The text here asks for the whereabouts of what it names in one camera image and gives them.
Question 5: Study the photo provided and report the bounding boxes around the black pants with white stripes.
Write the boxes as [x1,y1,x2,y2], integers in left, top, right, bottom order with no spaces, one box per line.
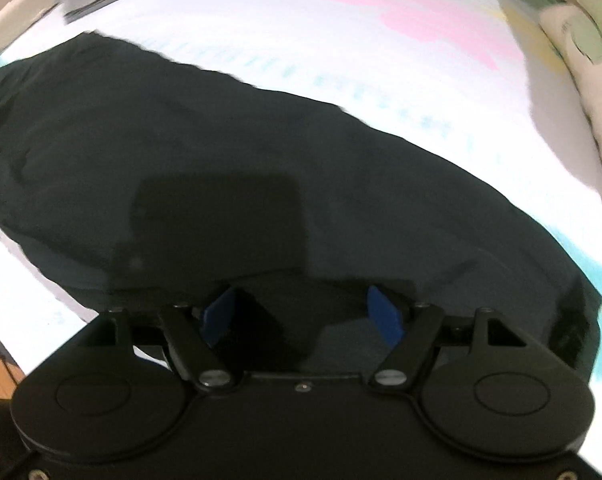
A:
[0,31,602,377]

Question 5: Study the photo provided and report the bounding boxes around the floral bed sheet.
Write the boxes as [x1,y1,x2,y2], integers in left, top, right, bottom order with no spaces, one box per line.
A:
[0,0,602,401]

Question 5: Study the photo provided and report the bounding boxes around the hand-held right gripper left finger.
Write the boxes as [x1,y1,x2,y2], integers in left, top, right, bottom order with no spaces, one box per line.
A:
[76,285,239,392]

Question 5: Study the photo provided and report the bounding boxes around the folded cream floral quilt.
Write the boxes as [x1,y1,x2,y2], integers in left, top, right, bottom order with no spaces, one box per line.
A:
[537,0,602,253]

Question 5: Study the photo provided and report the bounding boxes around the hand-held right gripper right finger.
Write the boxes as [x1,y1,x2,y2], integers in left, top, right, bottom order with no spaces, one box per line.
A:
[366,285,533,392]

